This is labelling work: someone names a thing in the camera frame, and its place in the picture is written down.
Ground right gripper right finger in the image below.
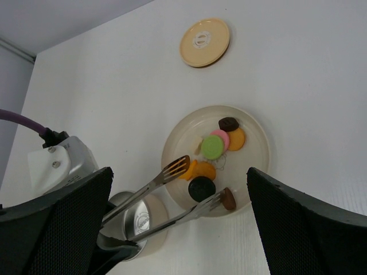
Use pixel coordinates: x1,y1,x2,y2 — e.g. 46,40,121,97
247,167,366,274

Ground pink round food piece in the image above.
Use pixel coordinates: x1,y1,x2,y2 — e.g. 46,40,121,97
210,129,230,152

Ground round metal lunch box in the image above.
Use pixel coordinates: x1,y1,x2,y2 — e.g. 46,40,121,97
101,194,168,261

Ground dark brown round food piece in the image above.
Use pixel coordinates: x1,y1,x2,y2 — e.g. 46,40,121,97
218,117,239,132

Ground black round food piece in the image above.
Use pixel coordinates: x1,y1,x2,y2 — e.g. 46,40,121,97
188,176,216,202

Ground orange round food piece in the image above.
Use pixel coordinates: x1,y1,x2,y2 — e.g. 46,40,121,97
228,128,246,151

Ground beige round lid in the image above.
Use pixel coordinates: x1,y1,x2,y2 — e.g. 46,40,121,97
179,18,231,68

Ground cream plate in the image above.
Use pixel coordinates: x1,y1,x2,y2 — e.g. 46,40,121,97
161,105,271,211

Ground orange carrot slice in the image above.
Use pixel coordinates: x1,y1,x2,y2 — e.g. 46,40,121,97
178,159,198,181
193,162,216,181

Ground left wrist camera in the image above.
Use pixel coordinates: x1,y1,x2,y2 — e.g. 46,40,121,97
28,136,98,197

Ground green round food piece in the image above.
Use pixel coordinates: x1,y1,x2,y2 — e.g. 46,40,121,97
201,135,224,160

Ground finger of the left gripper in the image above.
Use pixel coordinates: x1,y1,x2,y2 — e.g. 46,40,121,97
91,233,139,274

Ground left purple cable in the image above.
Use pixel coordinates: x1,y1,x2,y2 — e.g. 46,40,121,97
0,108,51,141

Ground metal tongs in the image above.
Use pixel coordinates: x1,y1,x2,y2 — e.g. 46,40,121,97
101,155,224,243

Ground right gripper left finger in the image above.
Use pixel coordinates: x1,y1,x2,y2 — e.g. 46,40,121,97
1,167,114,274

